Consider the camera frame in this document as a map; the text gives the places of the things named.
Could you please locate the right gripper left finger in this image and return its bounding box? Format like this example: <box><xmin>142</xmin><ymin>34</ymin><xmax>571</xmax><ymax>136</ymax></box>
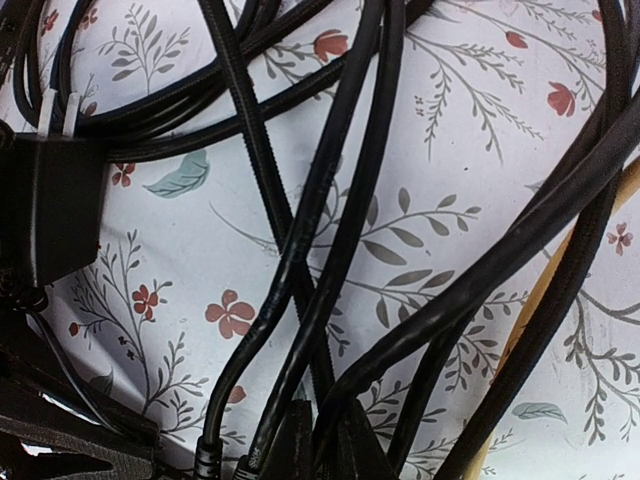
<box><xmin>1</xmin><ymin>345</ymin><xmax>155</xmax><ymax>479</ymax></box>

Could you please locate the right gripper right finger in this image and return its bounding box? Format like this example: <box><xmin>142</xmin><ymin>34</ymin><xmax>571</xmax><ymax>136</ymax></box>
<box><xmin>287</xmin><ymin>400</ymin><xmax>395</xmax><ymax>479</ymax></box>

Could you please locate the black plug adapter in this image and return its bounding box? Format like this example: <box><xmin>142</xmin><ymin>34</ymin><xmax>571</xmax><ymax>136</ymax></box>
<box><xmin>1</xmin><ymin>89</ymin><xmax>108</xmax><ymax>287</ymax></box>

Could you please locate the wooden spoon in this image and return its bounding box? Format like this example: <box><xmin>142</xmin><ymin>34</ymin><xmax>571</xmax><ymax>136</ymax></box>
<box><xmin>467</xmin><ymin>159</ymin><xmax>640</xmax><ymax>480</ymax></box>

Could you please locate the white floral table mat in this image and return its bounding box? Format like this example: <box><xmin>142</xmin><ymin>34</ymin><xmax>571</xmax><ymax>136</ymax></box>
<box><xmin>45</xmin><ymin>1</ymin><xmax>639</xmax><ymax>479</ymax></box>

